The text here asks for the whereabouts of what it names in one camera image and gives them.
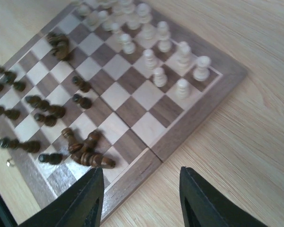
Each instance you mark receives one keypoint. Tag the dark pawn on board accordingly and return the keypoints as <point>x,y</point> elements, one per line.
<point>81,84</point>

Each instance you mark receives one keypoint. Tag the dark rook chess piece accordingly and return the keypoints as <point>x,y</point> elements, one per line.
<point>53,159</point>

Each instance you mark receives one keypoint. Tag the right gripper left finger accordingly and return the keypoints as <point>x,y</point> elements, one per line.
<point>79,206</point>

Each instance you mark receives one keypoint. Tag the white bishop chess piece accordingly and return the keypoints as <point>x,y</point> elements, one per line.
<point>164,43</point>

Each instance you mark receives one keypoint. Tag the dark pawn piece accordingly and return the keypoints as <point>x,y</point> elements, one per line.
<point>48,120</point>
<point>84,102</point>

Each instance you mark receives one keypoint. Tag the dark bishop chess piece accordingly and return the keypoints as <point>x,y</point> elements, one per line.
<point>29,146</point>

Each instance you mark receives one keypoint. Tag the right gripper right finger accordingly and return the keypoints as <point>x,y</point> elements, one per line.
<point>204,206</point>

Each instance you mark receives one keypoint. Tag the wooden chess board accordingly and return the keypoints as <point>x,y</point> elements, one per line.
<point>134,101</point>

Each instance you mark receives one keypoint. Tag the white rook corner piece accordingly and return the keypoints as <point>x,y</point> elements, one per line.
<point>201,72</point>

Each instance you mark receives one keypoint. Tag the white knight chess piece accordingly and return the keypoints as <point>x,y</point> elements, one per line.
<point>183,55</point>

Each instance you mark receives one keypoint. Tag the white pawn chess piece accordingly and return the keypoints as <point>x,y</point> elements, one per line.
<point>182,89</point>

